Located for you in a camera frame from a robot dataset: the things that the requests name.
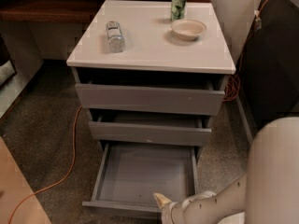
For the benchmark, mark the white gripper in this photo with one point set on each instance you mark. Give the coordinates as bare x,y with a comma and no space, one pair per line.
172,211

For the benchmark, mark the grey bottom drawer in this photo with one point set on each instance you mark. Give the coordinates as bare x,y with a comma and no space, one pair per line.
131,174

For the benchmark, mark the grey drawer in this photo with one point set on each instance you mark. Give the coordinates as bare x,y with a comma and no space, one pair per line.
152,128
131,174
150,99

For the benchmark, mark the clear blue plastic bottle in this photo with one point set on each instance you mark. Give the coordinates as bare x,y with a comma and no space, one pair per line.
115,37

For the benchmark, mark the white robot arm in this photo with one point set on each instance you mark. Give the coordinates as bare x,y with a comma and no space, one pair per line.
268,193

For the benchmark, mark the grey middle drawer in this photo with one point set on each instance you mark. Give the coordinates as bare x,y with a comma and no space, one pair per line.
152,128

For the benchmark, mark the grey top drawer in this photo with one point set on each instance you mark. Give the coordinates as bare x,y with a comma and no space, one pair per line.
150,99

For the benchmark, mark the white top drawer cabinet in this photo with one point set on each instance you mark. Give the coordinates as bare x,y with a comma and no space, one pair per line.
153,56

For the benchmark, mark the white paper bowl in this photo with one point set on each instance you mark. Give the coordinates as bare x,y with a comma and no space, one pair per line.
188,30

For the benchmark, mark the green soda can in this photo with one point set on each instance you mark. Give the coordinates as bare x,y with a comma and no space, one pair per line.
177,9

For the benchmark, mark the dark object at left edge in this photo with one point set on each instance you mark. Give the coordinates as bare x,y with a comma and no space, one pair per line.
7,68

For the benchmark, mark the dark wooden shelf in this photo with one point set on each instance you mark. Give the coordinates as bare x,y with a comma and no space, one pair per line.
61,11

